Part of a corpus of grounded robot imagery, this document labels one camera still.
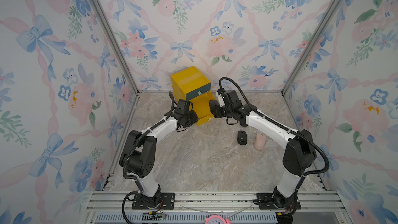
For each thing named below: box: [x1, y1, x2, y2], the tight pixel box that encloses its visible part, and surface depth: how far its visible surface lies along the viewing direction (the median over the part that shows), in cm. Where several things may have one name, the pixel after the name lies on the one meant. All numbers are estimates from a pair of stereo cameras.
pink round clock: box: [204, 214, 233, 224], surface depth 69 cm
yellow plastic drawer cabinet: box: [171, 65, 211, 101], surface depth 100 cm
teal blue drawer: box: [185, 83, 211, 101], surface depth 96 cm
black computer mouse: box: [237, 130, 248, 146], surface depth 96 cm
